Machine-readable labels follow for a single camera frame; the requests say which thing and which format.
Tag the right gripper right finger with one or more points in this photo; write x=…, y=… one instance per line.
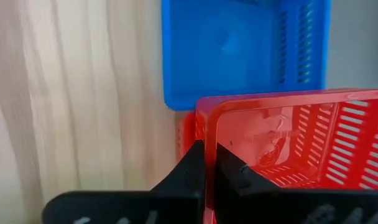
x=238, y=202

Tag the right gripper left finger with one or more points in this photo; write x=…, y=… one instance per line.
x=176, y=199

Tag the red plastic basket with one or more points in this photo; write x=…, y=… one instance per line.
x=347, y=140
x=186, y=133

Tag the blue plastic basket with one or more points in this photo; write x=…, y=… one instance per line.
x=223, y=62

